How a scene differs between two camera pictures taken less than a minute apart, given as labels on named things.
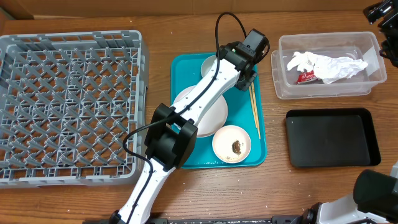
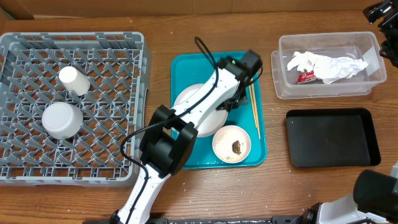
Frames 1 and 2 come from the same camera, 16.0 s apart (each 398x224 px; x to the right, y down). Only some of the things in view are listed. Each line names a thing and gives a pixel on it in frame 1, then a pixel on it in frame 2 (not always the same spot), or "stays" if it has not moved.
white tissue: [303, 60] stays
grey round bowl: [207, 65] to [61, 120]
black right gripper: [387, 25] stays
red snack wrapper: [308, 78] stays
